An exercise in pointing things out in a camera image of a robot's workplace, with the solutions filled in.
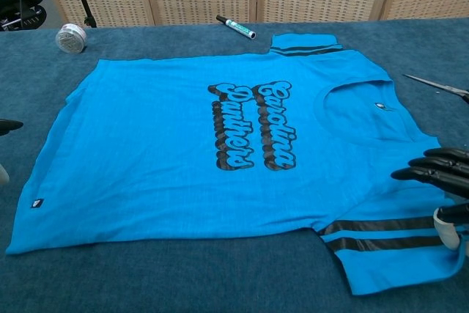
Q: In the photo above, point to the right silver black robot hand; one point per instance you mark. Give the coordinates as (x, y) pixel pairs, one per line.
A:
(447, 173)

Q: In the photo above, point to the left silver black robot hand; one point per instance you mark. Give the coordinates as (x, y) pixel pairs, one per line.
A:
(9, 126)

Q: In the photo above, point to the blue printed T-shirt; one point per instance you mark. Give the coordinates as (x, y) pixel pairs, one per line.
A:
(146, 144)

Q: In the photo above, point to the small white tape roll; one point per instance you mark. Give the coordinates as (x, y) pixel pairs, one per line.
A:
(71, 39)

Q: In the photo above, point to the dark blue carpet table cover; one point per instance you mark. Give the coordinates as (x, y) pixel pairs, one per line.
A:
(183, 276)

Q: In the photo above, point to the white green marker pen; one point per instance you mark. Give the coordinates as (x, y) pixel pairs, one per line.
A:
(236, 27)

